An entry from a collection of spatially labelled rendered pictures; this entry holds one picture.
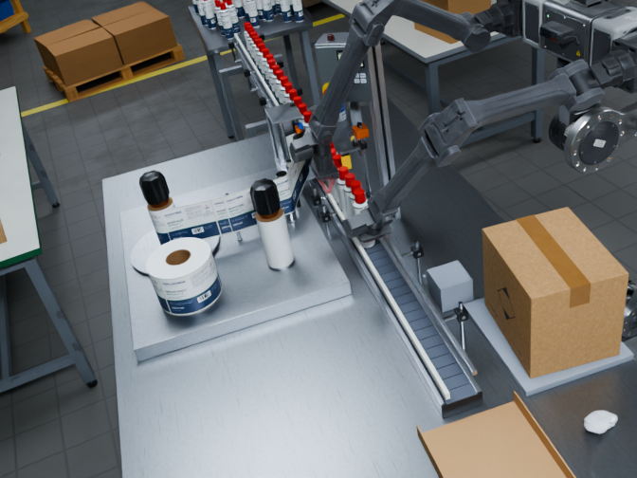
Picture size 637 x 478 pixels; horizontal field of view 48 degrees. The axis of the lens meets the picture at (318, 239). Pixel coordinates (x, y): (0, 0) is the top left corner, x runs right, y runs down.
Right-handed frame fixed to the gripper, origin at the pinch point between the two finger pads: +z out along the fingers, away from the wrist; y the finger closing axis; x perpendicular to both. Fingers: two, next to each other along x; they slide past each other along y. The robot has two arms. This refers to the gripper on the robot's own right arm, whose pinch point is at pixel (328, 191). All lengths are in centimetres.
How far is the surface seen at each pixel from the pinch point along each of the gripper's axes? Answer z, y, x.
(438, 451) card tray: 17, 95, -5
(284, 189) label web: 0.0, -8.3, -12.8
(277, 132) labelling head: -6.4, -37.1, -7.0
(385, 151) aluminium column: -9.3, 1.0, 20.5
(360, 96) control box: -29.7, -0.5, 14.8
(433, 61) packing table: 27, -134, 97
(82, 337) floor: 105, -95, -113
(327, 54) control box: -43.3, -5.7, 7.5
